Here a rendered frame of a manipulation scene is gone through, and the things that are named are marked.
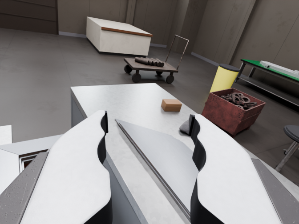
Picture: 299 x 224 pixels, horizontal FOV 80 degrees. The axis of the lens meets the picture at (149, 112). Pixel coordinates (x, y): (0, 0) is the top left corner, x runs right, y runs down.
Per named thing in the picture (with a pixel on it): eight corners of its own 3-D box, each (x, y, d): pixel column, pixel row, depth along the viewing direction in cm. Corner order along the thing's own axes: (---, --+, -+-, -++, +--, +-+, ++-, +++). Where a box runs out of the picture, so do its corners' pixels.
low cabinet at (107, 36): (126, 43, 805) (129, 24, 765) (148, 58, 644) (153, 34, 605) (86, 38, 721) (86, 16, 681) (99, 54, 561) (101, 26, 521)
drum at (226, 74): (217, 100, 426) (230, 70, 390) (204, 91, 461) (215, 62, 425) (230, 99, 449) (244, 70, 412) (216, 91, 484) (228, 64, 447)
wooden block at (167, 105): (164, 111, 100) (166, 103, 97) (160, 106, 104) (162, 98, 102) (179, 111, 103) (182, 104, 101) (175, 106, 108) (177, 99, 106)
